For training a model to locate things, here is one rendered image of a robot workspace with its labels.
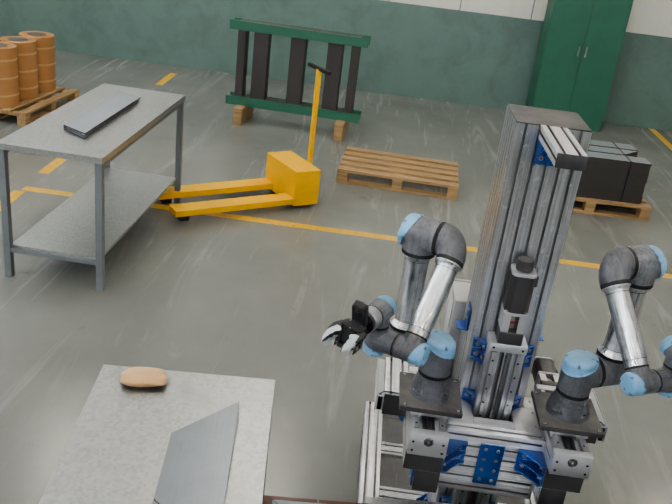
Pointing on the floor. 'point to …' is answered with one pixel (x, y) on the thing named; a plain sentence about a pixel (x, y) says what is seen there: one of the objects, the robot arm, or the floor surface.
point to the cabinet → (579, 56)
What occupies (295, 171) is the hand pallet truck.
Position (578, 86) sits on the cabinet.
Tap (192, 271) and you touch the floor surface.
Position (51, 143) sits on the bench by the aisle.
